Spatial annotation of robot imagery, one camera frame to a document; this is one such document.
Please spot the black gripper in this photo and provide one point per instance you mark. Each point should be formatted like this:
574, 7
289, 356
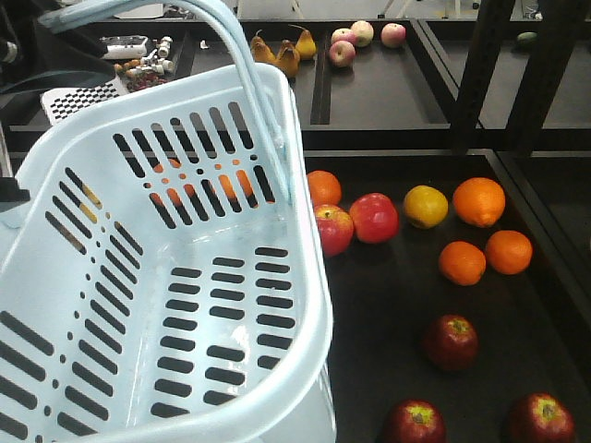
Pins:
33, 58

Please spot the light blue plastic basket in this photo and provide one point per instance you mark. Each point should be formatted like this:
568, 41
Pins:
165, 282

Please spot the dark red apple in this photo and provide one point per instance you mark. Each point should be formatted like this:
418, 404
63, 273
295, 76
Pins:
413, 420
451, 343
540, 417

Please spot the white perforated grater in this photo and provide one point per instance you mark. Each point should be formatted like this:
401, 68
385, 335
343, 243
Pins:
60, 103

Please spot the large orange back left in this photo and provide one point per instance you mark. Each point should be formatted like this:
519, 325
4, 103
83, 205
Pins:
324, 188

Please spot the pink red apple left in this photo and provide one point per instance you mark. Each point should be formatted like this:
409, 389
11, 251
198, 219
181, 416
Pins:
336, 229

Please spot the pink red apple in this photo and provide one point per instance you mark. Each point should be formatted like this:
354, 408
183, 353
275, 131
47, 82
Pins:
375, 218
336, 229

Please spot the pink red apple right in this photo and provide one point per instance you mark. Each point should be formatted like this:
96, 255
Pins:
375, 218

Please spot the yellow orange citrus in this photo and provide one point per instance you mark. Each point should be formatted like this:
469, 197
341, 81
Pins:
425, 207

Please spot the black wood display stand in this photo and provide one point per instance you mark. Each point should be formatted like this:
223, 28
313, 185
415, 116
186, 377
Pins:
381, 128

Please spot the large navel orange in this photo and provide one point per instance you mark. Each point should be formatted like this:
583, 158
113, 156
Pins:
479, 201

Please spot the small orange left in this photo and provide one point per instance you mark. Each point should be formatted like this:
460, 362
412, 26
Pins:
462, 263

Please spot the small orange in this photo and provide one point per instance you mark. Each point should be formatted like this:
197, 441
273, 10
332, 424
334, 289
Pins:
462, 263
509, 252

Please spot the small orange right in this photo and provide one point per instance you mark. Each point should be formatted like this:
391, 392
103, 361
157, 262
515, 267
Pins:
509, 252

